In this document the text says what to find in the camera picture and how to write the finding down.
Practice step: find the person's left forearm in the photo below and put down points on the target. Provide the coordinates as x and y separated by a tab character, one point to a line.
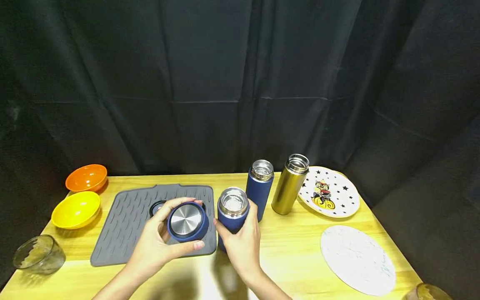
123	283

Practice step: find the white marble round mat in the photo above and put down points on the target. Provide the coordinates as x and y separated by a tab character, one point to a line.
356	258

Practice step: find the gold steel flask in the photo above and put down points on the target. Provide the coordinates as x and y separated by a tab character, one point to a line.
287	189

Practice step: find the black flask lid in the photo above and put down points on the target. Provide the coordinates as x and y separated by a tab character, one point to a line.
155	207

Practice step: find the person's right forearm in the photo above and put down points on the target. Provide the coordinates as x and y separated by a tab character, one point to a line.
264	287

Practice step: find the person's left index finger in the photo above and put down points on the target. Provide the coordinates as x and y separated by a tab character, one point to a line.
180	203

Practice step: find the blue flask lid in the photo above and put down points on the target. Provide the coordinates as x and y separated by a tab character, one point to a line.
186	221

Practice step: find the grey ribbed silicone mat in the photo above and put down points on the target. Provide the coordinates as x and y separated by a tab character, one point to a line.
123	225

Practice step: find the person's right thumb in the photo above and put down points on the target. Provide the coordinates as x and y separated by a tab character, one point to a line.
221	231

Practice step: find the white star printed plate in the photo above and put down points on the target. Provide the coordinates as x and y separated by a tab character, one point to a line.
337	193

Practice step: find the yellow bowl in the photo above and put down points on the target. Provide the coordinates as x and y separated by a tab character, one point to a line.
75	210

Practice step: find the orange bowl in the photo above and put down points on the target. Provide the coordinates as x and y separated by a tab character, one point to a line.
85	178

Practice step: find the person's right index finger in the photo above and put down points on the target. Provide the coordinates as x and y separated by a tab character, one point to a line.
254	213

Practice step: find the person's left hand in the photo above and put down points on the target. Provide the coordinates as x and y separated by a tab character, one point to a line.
152	246

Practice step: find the blue steel flask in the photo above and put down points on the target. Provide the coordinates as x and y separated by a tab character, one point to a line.
258	191
232	216

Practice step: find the clear glass bowl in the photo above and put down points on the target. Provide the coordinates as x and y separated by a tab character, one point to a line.
38	255

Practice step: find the person's right hand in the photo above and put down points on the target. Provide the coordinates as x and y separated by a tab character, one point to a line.
243	248

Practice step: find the amber glass cup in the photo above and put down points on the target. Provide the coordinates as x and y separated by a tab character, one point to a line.
427	293

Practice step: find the person's left thumb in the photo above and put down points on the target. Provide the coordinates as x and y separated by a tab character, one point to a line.
187	248

